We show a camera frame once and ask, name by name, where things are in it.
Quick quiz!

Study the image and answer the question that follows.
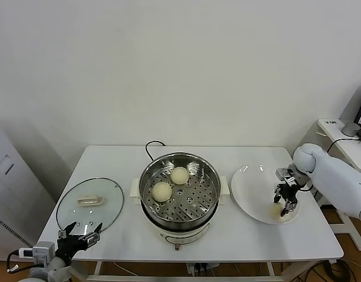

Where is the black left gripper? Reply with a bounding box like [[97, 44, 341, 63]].
[[56, 221, 103, 261]]

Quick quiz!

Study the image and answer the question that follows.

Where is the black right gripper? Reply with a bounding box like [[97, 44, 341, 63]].
[[272, 184, 302, 218]]

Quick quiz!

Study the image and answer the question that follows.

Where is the white steamed baozi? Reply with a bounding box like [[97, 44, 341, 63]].
[[268, 204, 288, 220], [171, 166, 190, 186], [151, 182, 173, 203]]

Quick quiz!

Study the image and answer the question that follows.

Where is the round glass pot lid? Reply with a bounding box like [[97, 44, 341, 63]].
[[56, 177, 125, 236]]

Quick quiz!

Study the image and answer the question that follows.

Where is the perforated steel steamer basket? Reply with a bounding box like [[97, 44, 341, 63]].
[[129, 152, 230, 231]]

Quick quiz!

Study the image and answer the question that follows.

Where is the white round plate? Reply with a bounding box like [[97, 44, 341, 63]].
[[230, 164, 302, 226]]

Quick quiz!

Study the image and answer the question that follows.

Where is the white rectangular table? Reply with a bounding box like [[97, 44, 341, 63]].
[[33, 145, 345, 282]]

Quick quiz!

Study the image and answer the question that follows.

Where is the white metal cabinet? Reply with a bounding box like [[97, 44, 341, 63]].
[[0, 117, 56, 262]]

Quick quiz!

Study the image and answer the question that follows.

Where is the white side desk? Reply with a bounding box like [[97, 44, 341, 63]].
[[290, 117, 361, 252]]

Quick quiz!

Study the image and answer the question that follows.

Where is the grey round desk gadget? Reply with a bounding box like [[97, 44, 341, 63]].
[[340, 122, 361, 137]]

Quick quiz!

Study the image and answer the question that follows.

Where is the white electric cooker base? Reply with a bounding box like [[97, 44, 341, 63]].
[[132, 196, 227, 252]]

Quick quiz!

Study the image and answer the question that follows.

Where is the white power strip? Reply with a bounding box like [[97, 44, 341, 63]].
[[185, 262, 220, 277]]

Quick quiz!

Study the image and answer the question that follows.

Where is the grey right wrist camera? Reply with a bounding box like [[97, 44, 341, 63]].
[[275, 166, 299, 185]]

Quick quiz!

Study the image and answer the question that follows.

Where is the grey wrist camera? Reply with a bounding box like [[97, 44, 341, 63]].
[[275, 166, 299, 185], [31, 241, 56, 265]]

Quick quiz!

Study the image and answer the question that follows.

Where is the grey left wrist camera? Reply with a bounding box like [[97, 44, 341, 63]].
[[31, 241, 56, 265]]

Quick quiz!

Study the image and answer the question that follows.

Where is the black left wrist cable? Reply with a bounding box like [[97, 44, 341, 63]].
[[6, 248, 34, 273]]

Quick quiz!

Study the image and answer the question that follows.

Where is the black cooker power cable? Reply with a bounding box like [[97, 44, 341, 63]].
[[144, 140, 166, 162]]

